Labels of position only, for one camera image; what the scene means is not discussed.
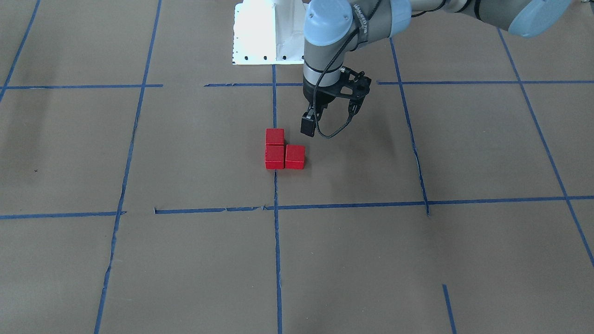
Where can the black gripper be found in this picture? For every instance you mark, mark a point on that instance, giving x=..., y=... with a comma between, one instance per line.
x=313, y=102

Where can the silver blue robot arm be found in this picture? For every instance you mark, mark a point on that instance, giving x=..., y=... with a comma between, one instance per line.
x=334, y=27

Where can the blue tape line lengthwise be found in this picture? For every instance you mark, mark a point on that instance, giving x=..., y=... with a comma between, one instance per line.
x=280, y=327

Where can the blue tape line crosswise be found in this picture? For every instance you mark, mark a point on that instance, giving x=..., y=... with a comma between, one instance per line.
x=303, y=207

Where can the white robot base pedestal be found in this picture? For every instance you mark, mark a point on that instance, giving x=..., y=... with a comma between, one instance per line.
x=267, y=32

